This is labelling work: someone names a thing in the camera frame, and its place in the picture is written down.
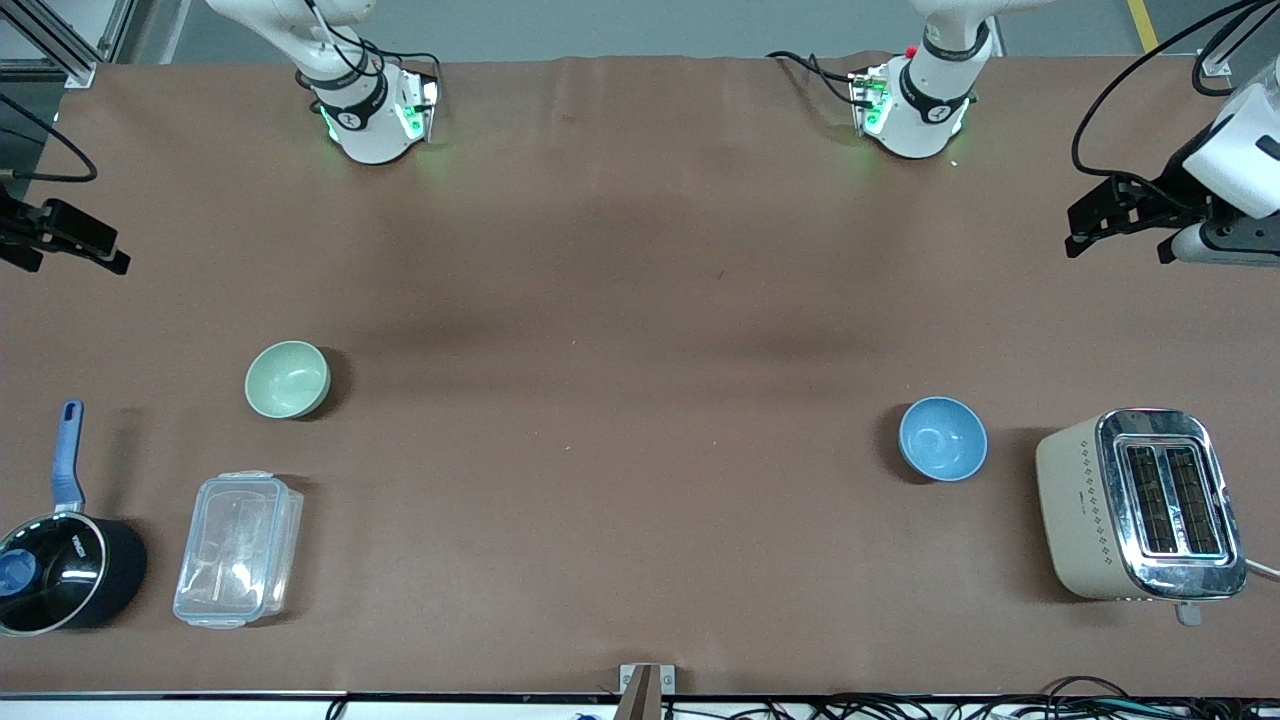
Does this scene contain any aluminium frame profile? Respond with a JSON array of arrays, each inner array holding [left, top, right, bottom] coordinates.
[[0, 0, 137, 89]]

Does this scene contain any black left base cable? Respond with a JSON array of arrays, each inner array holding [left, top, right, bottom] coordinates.
[[766, 50, 863, 107]]

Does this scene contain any black base cable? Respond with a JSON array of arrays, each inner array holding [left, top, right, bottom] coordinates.
[[766, 50, 863, 107], [375, 48, 443, 83]]

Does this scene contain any black right base cable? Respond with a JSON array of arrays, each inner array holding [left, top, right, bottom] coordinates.
[[375, 48, 443, 83]]

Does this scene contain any blue bowl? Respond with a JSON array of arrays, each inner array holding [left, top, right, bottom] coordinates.
[[898, 396, 989, 483]]

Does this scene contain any glass pot lid blue knob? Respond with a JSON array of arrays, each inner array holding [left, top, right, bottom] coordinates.
[[0, 512, 107, 635]]

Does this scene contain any green bowl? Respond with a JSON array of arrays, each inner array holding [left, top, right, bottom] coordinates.
[[244, 340, 332, 420]]

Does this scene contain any brown table cover cloth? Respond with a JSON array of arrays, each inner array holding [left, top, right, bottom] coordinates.
[[0, 52, 1280, 699]]

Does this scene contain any clear plastic food container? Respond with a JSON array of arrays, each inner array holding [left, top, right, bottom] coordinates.
[[173, 470, 305, 631]]

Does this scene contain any black cable bundle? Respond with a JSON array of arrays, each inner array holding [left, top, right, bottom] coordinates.
[[800, 676, 1280, 720]]

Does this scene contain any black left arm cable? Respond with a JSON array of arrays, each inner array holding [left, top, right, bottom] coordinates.
[[1071, 0, 1280, 183]]

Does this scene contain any brown wooden strip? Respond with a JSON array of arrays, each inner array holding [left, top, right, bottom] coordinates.
[[613, 667, 662, 720]]

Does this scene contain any metal table edge bracket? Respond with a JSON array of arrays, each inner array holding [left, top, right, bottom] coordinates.
[[619, 664, 677, 699]]

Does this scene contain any black saucepan blue handle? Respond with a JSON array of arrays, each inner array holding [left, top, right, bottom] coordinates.
[[0, 400, 149, 637]]

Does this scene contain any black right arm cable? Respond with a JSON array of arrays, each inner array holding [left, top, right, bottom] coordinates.
[[0, 94, 99, 185]]

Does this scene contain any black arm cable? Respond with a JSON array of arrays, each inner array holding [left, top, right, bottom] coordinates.
[[0, 94, 99, 185], [1071, 0, 1280, 183]]

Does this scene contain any beige chrome toaster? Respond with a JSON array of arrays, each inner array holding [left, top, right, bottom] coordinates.
[[1035, 407, 1251, 628]]

